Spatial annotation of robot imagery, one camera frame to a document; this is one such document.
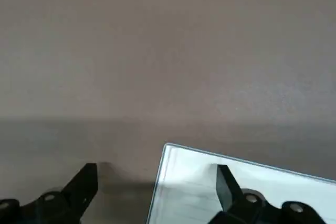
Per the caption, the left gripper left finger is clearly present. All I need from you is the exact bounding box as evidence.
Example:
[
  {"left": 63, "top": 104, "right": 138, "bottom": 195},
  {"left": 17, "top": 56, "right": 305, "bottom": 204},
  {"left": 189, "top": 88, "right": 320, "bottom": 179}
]
[{"left": 0, "top": 163, "right": 99, "bottom": 224}]

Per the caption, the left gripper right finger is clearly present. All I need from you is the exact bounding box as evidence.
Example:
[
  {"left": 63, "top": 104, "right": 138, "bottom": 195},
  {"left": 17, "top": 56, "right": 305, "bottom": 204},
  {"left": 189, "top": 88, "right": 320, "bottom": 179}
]
[{"left": 208, "top": 164, "right": 328, "bottom": 224}]

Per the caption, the cream paper notebook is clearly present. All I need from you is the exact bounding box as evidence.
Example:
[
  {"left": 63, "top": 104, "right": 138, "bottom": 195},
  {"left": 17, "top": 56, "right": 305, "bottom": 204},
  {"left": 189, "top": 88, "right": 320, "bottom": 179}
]
[{"left": 145, "top": 142, "right": 336, "bottom": 224}]

